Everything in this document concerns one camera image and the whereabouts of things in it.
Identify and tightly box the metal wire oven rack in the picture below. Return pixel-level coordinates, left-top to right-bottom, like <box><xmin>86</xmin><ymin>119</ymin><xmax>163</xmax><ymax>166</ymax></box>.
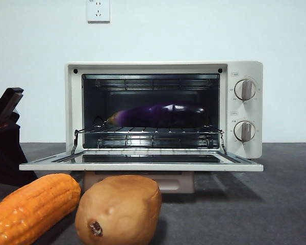
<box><xmin>73</xmin><ymin>126</ymin><xmax>225</xmax><ymax>135</ymax></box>

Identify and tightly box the brown potato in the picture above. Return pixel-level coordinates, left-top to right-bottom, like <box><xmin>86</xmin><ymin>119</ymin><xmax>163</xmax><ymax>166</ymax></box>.
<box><xmin>74</xmin><ymin>175</ymin><xmax>163</xmax><ymax>245</ymax></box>

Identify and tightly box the cream Toshiba toaster oven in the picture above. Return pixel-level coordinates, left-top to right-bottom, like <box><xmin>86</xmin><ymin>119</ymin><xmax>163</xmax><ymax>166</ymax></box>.
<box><xmin>65</xmin><ymin>60</ymin><xmax>264</xmax><ymax>161</ymax></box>

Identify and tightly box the dark purple eggplant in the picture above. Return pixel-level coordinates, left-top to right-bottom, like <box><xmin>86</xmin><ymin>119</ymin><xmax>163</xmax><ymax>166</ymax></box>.
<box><xmin>107</xmin><ymin>103</ymin><xmax>206</xmax><ymax>128</ymax></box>

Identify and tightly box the round temperature knob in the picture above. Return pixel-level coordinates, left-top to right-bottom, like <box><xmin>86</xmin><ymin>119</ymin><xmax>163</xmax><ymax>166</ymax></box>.
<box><xmin>234</xmin><ymin>79</ymin><xmax>257</xmax><ymax>102</ymax></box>

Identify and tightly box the orange corn cob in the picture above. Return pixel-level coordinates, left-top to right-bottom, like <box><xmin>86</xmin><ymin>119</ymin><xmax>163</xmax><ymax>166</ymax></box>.
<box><xmin>0</xmin><ymin>173</ymin><xmax>82</xmax><ymax>245</ymax></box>

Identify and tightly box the glass oven door with handle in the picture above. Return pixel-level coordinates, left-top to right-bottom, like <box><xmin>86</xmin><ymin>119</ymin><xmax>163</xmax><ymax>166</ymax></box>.
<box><xmin>19</xmin><ymin>150</ymin><xmax>265</xmax><ymax>194</ymax></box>

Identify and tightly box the white wall socket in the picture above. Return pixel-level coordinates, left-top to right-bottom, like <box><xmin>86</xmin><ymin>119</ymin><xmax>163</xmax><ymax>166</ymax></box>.
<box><xmin>87</xmin><ymin>0</ymin><xmax>111</xmax><ymax>24</ymax></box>

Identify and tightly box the round timer knob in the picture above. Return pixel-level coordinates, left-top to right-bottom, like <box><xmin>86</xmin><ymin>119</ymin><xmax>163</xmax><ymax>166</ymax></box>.
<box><xmin>233</xmin><ymin>120</ymin><xmax>256</xmax><ymax>142</ymax></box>

